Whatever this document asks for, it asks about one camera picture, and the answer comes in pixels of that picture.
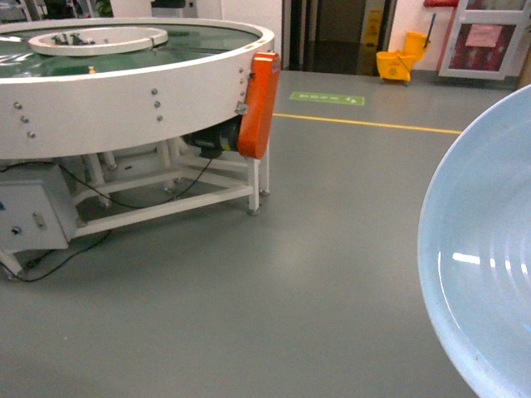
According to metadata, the light blue round tray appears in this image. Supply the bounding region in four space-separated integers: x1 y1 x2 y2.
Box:
417 87 530 397

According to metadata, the orange motor guard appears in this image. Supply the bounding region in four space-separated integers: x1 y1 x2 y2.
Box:
237 52 281 159

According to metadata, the black electric motor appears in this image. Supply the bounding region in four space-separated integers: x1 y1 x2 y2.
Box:
183 117 241 159

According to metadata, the round white conveyor table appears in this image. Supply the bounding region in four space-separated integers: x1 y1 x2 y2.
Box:
1 17 276 281

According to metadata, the yellow mop bucket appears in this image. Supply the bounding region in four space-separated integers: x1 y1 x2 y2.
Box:
376 32 430 83

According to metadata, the yellow wet floor sign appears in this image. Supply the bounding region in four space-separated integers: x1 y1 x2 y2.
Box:
363 7 382 46

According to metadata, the grey control box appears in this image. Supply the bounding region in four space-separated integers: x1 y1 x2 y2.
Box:
1 163 78 254

